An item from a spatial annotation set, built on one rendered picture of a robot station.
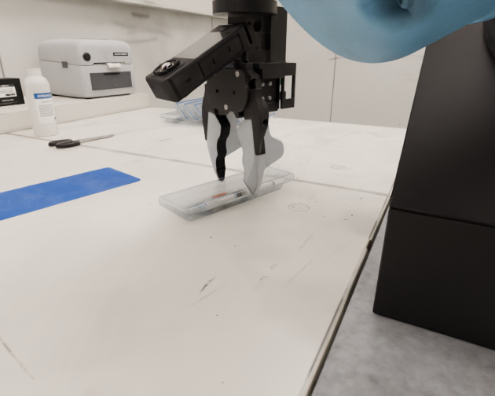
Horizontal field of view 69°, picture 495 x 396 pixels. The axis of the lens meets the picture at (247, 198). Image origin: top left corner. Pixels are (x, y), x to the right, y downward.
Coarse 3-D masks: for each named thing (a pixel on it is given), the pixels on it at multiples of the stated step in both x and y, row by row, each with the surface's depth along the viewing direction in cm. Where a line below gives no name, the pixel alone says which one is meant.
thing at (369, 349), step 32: (384, 224) 40; (352, 320) 26; (384, 320) 26; (352, 352) 23; (384, 352) 23; (416, 352) 23; (448, 352) 23; (480, 352) 23; (320, 384) 21; (352, 384) 21; (384, 384) 21; (416, 384) 21; (448, 384) 21; (480, 384) 21
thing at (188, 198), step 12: (276, 168) 52; (216, 180) 47; (228, 180) 47; (240, 180) 47; (264, 180) 47; (180, 192) 43; (192, 192) 43; (204, 192) 43; (216, 192) 43; (228, 192) 43; (180, 204) 39; (192, 204) 39
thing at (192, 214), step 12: (276, 180) 51; (288, 180) 49; (240, 192) 43; (264, 192) 48; (168, 204) 40; (204, 204) 40; (216, 204) 41; (228, 204) 44; (180, 216) 41; (192, 216) 40; (204, 216) 42
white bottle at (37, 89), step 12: (36, 72) 78; (24, 84) 77; (36, 84) 77; (48, 84) 80; (36, 96) 78; (48, 96) 80; (36, 108) 79; (48, 108) 80; (36, 120) 80; (48, 120) 81; (36, 132) 81; (48, 132) 81
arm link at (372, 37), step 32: (288, 0) 14; (320, 0) 11; (352, 0) 9; (384, 0) 9; (416, 0) 9; (448, 0) 9; (480, 0) 9; (320, 32) 13; (352, 32) 11; (384, 32) 10; (416, 32) 10; (448, 32) 11
